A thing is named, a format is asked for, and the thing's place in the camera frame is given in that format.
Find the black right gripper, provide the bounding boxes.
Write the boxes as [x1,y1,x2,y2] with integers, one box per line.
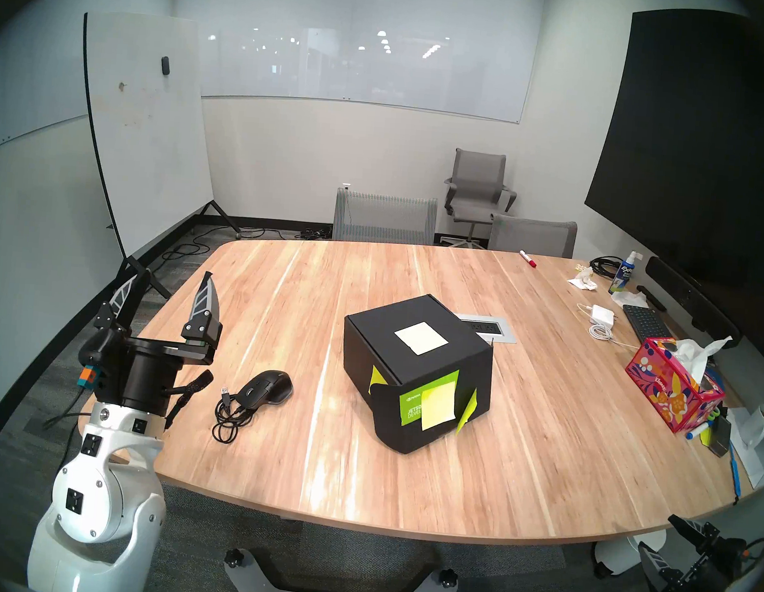
[634,512,758,592]

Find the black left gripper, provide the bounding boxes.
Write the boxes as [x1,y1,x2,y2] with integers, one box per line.
[87,263,228,419]

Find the black computer mouse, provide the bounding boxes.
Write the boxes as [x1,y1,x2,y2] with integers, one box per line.
[236,367,296,415]

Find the colourful floral tissue box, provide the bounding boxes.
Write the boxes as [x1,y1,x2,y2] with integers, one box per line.
[621,329,733,437]

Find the black cardboard box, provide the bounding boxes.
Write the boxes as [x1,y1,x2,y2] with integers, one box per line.
[334,287,499,462]

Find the blue pen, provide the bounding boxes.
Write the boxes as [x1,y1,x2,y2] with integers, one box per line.
[726,445,746,499]

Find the white paper sheets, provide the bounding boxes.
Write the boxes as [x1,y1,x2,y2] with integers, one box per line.
[722,406,764,491]

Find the dark whiteboard eraser block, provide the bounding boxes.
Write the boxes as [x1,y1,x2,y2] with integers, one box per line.
[710,416,734,458]

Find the white mug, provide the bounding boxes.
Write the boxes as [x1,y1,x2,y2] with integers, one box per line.
[737,402,764,451]

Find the mobile whiteboard on stand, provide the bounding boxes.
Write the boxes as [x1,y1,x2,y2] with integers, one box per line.
[62,9,259,307]

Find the black keyboard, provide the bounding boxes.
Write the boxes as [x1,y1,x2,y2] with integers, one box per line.
[619,304,678,345]

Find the grey mesh office chair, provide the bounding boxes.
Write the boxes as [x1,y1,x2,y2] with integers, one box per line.
[487,213,579,259]
[331,186,441,249]

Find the black video conference bar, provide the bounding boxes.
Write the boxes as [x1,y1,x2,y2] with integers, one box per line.
[640,255,749,350]

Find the pale yellow sticky note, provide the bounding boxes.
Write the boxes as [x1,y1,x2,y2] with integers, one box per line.
[419,379,460,435]
[393,320,451,358]

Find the whiteboard cleaner spray bottle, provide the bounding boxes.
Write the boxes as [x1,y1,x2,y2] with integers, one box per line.
[608,249,644,298]

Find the silver table power grommet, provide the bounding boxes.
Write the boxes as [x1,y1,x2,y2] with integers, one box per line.
[452,312,519,344]

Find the grey office chair with armrests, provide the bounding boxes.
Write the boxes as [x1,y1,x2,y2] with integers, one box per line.
[439,147,522,253]

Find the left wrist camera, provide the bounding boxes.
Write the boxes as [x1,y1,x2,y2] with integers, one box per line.
[75,326,117,391]

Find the black floor cables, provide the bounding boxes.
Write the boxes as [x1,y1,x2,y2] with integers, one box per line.
[171,213,333,275]

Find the black mouse USB cable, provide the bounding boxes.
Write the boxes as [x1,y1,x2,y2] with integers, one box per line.
[211,384,258,447]

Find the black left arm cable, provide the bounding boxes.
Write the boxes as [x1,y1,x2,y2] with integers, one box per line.
[41,385,95,434]

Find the white power adapter with cable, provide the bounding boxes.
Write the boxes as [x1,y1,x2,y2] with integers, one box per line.
[574,302,645,351]

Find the wall whiteboard with writing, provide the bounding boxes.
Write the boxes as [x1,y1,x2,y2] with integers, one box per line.
[0,0,176,177]

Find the coiled black cable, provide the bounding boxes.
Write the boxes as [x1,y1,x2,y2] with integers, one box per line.
[588,254,625,280]

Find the glass wall whiteboard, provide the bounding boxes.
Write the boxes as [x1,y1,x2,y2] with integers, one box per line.
[167,0,547,126]

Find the large black wall display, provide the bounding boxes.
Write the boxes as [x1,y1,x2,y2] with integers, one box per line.
[573,1,764,356]

